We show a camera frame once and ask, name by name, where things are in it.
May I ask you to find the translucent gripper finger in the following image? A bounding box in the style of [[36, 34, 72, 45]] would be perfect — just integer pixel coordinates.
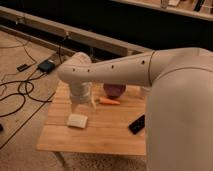
[[71, 103, 79, 113], [90, 97, 97, 109]]

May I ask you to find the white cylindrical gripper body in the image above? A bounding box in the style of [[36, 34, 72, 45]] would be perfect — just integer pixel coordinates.
[[69, 82, 91, 104]]

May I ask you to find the white sponge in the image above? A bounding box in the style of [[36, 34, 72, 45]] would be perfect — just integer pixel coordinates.
[[67, 114, 88, 128]]

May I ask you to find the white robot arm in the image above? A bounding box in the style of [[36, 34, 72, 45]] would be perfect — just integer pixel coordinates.
[[58, 48, 213, 171]]

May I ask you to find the orange carrot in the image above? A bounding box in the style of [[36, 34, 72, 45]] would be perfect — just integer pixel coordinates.
[[99, 97, 120, 105]]

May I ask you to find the purple round vegetable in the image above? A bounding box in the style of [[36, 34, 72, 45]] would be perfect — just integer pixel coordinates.
[[103, 84, 126, 99]]

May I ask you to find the wooden table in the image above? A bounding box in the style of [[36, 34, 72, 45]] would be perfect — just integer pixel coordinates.
[[37, 82, 146, 155]]

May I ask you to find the black power adapter box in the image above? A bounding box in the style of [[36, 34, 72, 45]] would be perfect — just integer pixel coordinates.
[[37, 60, 55, 73]]

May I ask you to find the black remote control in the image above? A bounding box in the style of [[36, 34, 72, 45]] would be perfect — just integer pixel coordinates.
[[128, 115, 145, 134]]

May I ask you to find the small black device on floor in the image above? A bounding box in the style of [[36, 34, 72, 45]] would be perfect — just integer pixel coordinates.
[[17, 64, 30, 72]]

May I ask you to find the black floor cable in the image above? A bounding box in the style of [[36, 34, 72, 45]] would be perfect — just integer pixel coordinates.
[[0, 71, 54, 118]]

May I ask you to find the long wooden bench frame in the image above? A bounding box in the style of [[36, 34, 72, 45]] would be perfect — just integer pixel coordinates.
[[0, 6, 152, 56]]

